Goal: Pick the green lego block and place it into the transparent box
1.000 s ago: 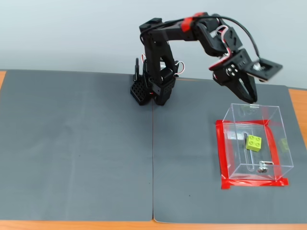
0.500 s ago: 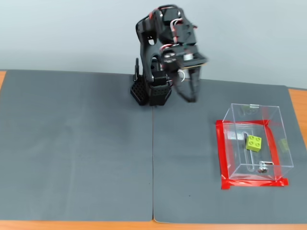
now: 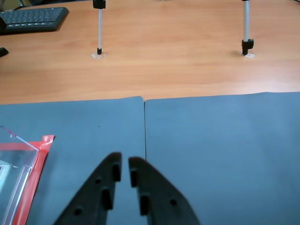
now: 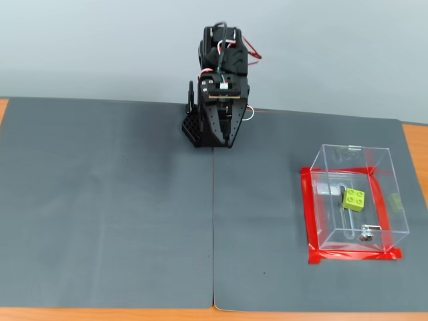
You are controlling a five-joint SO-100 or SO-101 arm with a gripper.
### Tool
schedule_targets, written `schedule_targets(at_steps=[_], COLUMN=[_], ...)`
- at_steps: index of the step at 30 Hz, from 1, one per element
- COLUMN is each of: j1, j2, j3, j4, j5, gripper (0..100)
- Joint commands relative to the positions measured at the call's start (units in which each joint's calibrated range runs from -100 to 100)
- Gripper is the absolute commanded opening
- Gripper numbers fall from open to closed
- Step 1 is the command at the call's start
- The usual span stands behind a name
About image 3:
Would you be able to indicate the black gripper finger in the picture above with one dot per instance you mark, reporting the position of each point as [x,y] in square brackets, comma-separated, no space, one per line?
[159,194]
[98,187]

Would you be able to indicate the transparent acrylic box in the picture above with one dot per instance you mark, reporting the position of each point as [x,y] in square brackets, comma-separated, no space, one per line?
[14,168]

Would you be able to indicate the grey mat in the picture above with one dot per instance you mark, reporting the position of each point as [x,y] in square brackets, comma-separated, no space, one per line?
[222,152]
[82,129]

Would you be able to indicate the red tape strip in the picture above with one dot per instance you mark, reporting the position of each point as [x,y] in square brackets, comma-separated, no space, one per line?
[16,146]
[35,178]

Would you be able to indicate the clear tape pad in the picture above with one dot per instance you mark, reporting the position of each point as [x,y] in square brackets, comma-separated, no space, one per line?
[99,56]
[248,56]

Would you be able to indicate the small black object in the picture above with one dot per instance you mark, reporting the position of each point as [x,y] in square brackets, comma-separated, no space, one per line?
[2,51]

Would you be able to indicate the black keyboard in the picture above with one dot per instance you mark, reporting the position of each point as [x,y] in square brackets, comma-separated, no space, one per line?
[32,20]

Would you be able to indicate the silver tripod leg with clamp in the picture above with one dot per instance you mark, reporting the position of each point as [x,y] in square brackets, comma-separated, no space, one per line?
[246,23]

